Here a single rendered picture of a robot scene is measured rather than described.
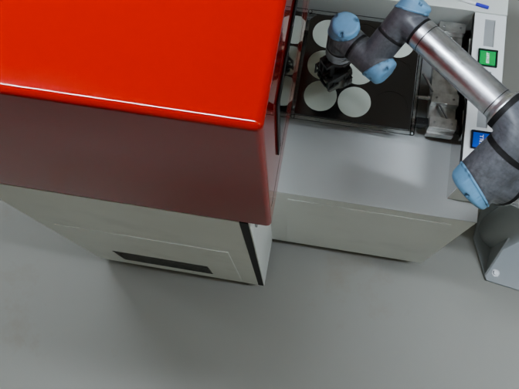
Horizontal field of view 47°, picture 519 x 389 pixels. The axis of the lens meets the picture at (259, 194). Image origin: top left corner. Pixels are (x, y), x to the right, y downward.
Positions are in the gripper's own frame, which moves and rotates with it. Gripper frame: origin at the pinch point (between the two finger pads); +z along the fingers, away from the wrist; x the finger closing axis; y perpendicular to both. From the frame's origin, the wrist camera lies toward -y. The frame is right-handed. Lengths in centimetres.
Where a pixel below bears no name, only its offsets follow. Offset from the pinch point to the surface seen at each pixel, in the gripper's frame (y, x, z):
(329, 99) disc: 5.0, 2.4, 1.2
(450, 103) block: -24.3, 23.0, 0.5
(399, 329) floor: 9, 74, 91
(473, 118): -24.6, 31.3, -4.7
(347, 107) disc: 1.8, 7.6, 1.3
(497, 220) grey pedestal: -43, 58, 67
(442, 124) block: -18.5, 27.2, 0.5
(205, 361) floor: 85, 43, 91
